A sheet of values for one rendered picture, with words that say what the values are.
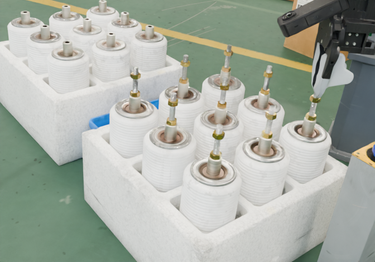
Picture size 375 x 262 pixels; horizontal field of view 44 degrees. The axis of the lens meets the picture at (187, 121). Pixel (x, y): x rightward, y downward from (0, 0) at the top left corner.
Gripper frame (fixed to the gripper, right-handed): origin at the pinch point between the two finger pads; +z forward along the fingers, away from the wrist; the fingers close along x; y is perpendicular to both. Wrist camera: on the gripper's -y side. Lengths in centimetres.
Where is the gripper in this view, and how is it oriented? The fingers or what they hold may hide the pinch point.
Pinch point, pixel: (315, 88)
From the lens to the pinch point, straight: 87.9
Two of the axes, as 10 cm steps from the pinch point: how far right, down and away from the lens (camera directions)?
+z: -0.8, 8.5, 5.2
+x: 0.0, -5.2, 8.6
